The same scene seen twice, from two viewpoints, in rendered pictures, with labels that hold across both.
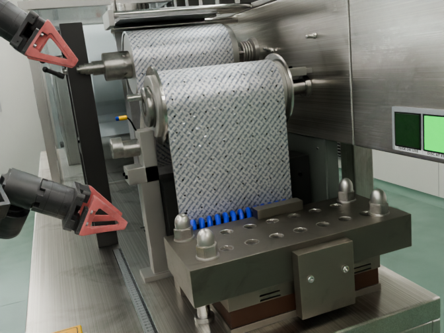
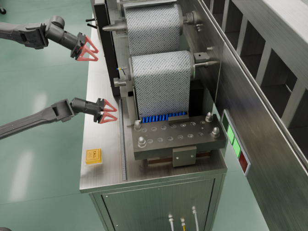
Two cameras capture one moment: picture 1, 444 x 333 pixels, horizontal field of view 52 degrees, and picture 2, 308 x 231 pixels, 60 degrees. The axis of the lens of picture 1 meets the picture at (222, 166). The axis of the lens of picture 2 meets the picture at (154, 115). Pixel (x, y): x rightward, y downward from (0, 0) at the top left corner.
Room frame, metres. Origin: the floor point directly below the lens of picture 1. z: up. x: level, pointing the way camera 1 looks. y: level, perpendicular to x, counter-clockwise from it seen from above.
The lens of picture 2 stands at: (-0.02, -0.21, 1.92)
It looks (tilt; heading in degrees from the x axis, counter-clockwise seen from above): 45 degrees down; 15
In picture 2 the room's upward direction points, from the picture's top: 4 degrees counter-clockwise
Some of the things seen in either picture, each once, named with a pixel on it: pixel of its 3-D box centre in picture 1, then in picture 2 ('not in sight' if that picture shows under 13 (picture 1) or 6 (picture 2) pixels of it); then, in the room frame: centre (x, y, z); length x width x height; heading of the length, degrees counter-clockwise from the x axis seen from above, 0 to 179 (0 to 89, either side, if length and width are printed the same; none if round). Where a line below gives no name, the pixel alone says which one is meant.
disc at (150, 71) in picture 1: (156, 106); (132, 71); (0.87, 0.11, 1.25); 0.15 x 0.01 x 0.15; 19
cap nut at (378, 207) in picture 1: (378, 201); (216, 131); (0.77, -0.27, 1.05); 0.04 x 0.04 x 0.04
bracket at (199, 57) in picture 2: (293, 71); (200, 56); (0.97, -0.17, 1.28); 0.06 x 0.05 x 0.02; 109
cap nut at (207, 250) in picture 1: (205, 242); (141, 140); (0.66, 0.04, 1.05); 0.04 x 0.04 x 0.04
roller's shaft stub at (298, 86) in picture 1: (291, 87); (199, 63); (0.97, -0.16, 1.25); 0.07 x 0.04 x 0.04; 109
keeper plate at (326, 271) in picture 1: (325, 278); (184, 156); (0.67, -0.14, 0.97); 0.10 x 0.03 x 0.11; 109
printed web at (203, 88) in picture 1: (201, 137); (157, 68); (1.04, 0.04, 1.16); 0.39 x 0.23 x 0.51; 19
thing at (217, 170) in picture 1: (234, 172); (163, 101); (0.85, -0.02, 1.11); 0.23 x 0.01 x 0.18; 109
